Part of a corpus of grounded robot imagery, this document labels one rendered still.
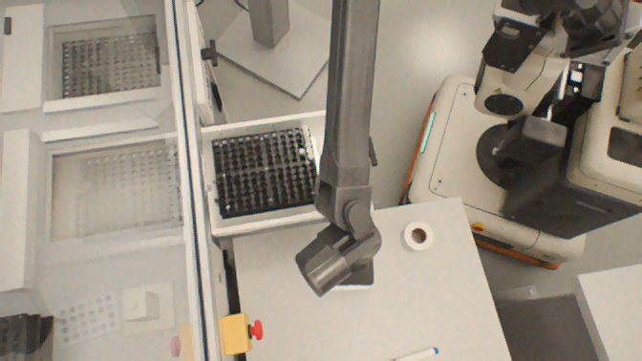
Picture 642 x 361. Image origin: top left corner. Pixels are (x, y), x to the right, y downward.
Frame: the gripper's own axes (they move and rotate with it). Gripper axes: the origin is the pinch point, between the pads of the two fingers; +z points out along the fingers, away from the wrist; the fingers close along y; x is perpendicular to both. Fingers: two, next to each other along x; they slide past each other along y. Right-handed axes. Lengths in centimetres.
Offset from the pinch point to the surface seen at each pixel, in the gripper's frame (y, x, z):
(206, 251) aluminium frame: -2.1, -26.1, -0.6
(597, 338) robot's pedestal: 13, 60, 22
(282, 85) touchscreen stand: -100, -17, 92
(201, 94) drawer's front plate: -39, -32, 5
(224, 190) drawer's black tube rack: -17.3, -25.1, 7.9
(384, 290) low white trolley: 2.1, 11.2, 21.7
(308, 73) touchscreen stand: -107, -5, 92
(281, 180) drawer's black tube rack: -19.8, -13.1, 7.6
